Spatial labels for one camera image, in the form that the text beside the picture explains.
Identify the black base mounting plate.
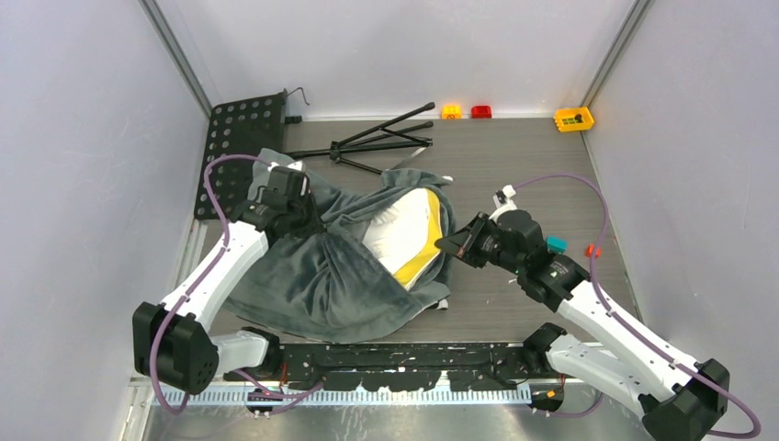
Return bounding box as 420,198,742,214
245,342,570,392

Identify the aluminium rail with ruler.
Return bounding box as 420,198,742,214
124,340,686,408

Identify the small red orange block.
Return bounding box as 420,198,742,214
585,243,602,258

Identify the white yellow black pillow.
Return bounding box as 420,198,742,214
362,185,454,314

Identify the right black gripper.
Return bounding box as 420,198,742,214
437,210,525,275

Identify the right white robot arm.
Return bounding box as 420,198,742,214
435,209,729,440

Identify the teal wooden block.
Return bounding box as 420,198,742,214
546,236,568,254

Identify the yellow toy block with knob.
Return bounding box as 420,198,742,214
553,107,594,133

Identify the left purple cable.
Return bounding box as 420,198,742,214
149,153,327,417

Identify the black perforated music stand tray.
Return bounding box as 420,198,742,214
193,89,289,221

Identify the red toy brick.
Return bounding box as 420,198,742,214
470,105,492,119

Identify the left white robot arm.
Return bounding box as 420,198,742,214
132,162,322,395

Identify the orange toy brick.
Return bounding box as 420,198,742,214
441,105,462,119

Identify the grey fluffy pillowcase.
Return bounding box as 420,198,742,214
224,168,456,344

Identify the black folding tripod stand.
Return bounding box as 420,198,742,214
285,102,435,175

